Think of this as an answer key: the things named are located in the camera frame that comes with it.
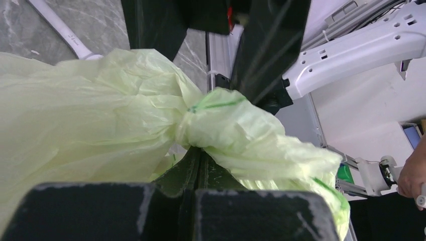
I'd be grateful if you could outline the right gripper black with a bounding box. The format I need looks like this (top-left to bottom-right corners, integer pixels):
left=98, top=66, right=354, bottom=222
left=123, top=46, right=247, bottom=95
left=121, top=0, right=311, bottom=104

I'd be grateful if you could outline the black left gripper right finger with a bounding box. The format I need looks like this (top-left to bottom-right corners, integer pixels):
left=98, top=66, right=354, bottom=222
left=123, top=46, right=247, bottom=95
left=192, top=152, right=333, bottom=240

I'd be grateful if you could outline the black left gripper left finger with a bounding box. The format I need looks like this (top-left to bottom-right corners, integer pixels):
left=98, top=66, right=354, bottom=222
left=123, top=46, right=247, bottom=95
left=1, top=148, right=201, bottom=240

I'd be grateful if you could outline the light green plastic bag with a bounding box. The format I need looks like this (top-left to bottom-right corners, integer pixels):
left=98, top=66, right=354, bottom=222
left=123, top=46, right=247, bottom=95
left=0, top=48, right=351, bottom=241

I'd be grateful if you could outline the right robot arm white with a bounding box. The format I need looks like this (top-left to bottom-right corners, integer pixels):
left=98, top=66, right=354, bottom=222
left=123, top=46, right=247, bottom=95
left=121, top=1, right=425, bottom=114

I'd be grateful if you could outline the person's bare hand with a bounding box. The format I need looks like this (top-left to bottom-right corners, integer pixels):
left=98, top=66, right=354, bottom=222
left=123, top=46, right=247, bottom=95
left=397, top=135, right=425, bottom=200

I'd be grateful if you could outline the silver open-end wrench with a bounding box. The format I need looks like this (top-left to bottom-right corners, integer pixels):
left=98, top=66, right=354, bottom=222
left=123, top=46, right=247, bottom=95
left=28, top=0, right=103, bottom=60

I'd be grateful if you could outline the white teleoperation handle device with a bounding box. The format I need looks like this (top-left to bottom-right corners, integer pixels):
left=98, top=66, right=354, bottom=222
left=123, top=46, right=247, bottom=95
left=354, top=155, right=426, bottom=208

